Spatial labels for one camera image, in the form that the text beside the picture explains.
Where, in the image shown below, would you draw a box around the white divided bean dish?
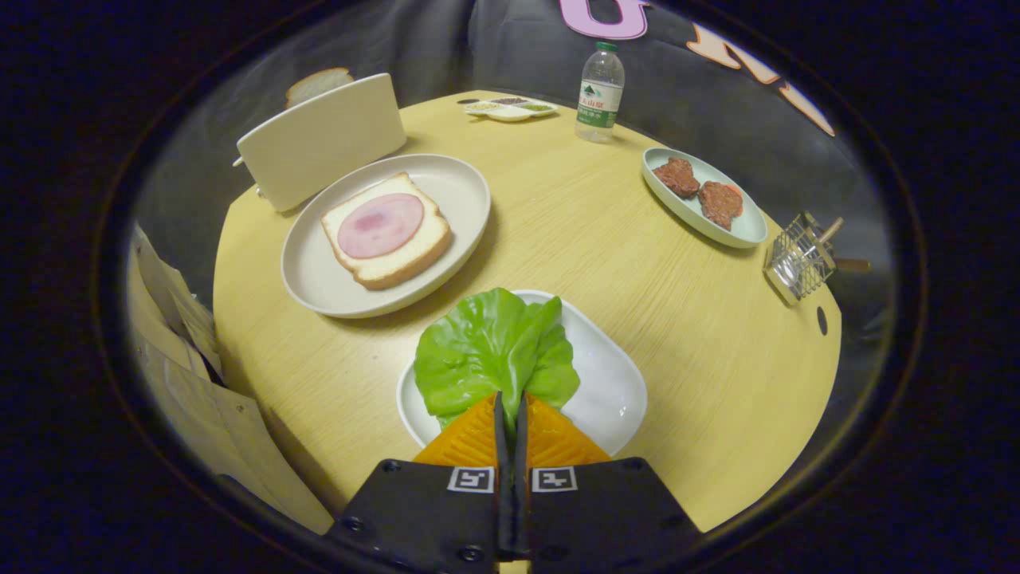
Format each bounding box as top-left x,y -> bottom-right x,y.
465,96 -> 559,123

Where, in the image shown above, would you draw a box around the white oval plate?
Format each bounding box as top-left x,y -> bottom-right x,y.
396,289 -> 648,457

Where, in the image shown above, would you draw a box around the beige cardboard sheets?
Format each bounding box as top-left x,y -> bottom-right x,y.
127,223 -> 335,535

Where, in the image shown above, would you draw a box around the brown fried meat piece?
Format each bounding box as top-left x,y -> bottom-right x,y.
653,157 -> 701,199
699,181 -> 744,231

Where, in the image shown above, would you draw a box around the clear glass utensil holder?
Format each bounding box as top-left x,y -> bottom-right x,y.
763,211 -> 838,307

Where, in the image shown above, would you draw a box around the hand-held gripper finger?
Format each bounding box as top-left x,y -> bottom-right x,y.
514,391 -> 702,574
323,391 -> 511,574

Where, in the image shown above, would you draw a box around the bread slice under ham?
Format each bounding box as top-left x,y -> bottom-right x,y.
321,172 -> 452,290

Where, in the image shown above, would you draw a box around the white toaster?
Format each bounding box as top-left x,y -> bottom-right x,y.
236,73 -> 407,213

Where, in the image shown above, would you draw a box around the green lettuce leaf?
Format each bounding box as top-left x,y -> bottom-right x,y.
414,288 -> 581,431

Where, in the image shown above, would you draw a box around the plain white bread slice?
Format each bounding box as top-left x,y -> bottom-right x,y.
285,67 -> 355,109

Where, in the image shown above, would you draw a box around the pink ham slice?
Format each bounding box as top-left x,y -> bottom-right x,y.
338,193 -> 425,260

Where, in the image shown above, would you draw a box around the pale green plate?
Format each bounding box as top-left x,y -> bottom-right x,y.
642,147 -> 768,250

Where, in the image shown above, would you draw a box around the clear green-capped water bottle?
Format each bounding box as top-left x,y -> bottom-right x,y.
575,41 -> 626,144

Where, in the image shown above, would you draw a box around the beige round plate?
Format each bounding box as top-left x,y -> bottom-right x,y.
280,154 -> 492,320

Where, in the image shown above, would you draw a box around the black backdrop cloth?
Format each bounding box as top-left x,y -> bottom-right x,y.
135,0 -> 893,320

